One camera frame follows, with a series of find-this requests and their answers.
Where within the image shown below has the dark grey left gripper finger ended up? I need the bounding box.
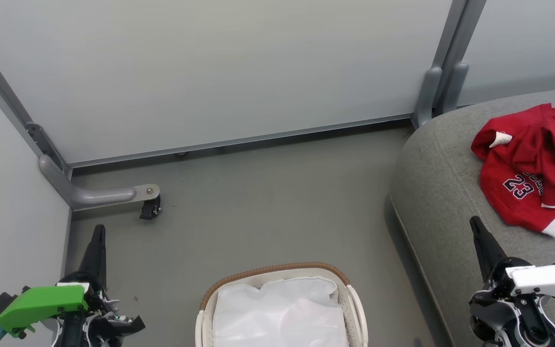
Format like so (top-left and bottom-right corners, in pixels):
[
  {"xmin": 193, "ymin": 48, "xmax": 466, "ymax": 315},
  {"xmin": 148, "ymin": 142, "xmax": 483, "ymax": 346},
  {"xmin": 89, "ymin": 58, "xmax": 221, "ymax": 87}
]
[{"xmin": 79, "ymin": 224, "xmax": 108, "ymax": 290}]

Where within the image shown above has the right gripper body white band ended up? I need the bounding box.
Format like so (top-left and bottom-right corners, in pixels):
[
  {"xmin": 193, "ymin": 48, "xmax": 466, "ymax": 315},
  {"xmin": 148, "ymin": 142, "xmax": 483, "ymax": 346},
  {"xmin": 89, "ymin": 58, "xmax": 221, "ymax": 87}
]
[{"xmin": 480, "ymin": 257, "xmax": 555, "ymax": 347}]

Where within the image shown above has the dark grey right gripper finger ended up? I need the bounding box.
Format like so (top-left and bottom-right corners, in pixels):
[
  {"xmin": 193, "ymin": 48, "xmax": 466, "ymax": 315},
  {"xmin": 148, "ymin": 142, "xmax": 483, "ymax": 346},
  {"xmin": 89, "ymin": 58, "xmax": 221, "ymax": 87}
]
[{"xmin": 469, "ymin": 215, "xmax": 507, "ymax": 283}]

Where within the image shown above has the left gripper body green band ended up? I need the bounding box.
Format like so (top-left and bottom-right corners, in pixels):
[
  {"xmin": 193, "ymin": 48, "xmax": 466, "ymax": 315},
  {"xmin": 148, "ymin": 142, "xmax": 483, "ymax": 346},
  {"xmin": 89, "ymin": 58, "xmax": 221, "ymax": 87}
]
[{"xmin": 0, "ymin": 271, "xmax": 146, "ymax": 347}]

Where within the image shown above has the plain red garment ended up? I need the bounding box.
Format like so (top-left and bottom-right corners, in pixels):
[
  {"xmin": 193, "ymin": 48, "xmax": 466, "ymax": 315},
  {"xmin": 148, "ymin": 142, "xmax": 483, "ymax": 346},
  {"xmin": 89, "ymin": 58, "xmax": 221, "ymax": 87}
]
[{"xmin": 471, "ymin": 103, "xmax": 555, "ymax": 208}]

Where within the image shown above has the white laundry basket brown rim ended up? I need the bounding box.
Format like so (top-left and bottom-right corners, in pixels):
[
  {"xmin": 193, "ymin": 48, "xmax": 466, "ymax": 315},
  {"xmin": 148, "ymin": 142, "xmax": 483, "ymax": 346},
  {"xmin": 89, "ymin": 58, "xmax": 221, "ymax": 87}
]
[{"xmin": 195, "ymin": 262, "xmax": 370, "ymax": 347}]

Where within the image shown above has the grey curved partition foot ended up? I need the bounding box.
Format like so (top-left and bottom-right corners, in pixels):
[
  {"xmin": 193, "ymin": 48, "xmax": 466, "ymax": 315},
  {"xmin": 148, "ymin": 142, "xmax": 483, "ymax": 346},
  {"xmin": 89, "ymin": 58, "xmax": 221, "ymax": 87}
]
[{"xmin": 39, "ymin": 154, "xmax": 160, "ymax": 211}]

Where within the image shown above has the black caster wheel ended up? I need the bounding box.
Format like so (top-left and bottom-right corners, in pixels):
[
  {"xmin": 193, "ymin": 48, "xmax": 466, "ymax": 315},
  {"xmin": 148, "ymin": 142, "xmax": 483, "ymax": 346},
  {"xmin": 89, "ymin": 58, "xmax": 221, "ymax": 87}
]
[{"xmin": 139, "ymin": 195, "xmax": 162, "ymax": 221}]

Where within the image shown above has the grey fabric sofa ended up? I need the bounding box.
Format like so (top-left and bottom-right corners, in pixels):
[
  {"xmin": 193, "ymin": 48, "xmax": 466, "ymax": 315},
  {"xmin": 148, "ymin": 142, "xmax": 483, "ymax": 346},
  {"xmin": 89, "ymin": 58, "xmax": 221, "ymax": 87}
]
[{"xmin": 387, "ymin": 86, "xmax": 555, "ymax": 347}]

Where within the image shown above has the grey partition base rail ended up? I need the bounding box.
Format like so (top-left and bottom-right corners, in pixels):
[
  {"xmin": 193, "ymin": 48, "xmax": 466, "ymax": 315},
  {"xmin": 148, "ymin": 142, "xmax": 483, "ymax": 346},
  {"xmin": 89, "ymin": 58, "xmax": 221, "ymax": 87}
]
[{"xmin": 67, "ymin": 113, "xmax": 414, "ymax": 168}]

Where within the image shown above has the grey double partition post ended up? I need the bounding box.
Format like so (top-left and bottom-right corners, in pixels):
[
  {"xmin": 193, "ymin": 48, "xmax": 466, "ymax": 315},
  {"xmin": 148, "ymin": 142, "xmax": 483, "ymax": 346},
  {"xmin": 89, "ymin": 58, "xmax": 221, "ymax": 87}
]
[{"xmin": 411, "ymin": 0, "xmax": 488, "ymax": 129}]

